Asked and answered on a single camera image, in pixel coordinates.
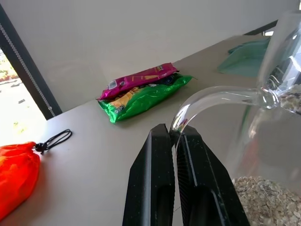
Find orange drawstring pouch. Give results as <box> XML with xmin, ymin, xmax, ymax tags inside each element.
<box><xmin>0</xmin><ymin>129</ymin><xmax>72</xmax><ymax>221</ymax></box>

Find green cloth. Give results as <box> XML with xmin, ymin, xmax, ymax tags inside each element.
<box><xmin>216</xmin><ymin>37</ymin><xmax>271</xmax><ymax>77</ymax></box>

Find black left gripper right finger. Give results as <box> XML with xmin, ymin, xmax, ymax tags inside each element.
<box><xmin>169</xmin><ymin>125</ymin><xmax>251</xmax><ymax>226</ymax></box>

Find green snack bag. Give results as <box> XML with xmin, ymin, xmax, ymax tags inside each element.
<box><xmin>97</xmin><ymin>73</ymin><xmax>194</xmax><ymax>123</ymax></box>

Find clear glass mug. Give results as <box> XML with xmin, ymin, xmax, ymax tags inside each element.
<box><xmin>169</xmin><ymin>9</ymin><xmax>301</xmax><ymax>226</ymax></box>

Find black window frame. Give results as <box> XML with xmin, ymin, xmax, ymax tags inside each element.
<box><xmin>0</xmin><ymin>3</ymin><xmax>63</xmax><ymax>121</ymax></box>

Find oatmeal flakes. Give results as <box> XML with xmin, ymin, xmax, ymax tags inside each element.
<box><xmin>231</xmin><ymin>175</ymin><xmax>301</xmax><ymax>226</ymax></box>

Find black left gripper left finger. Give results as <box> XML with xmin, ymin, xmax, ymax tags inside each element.
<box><xmin>122</xmin><ymin>123</ymin><xmax>176</xmax><ymax>226</ymax></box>

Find white bead blind chain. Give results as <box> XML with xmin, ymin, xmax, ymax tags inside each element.
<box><xmin>0</xmin><ymin>22</ymin><xmax>56</xmax><ymax>117</ymax></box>

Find pink snack bag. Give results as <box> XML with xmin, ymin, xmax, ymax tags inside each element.
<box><xmin>97</xmin><ymin>62</ymin><xmax>181</xmax><ymax>101</ymax></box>

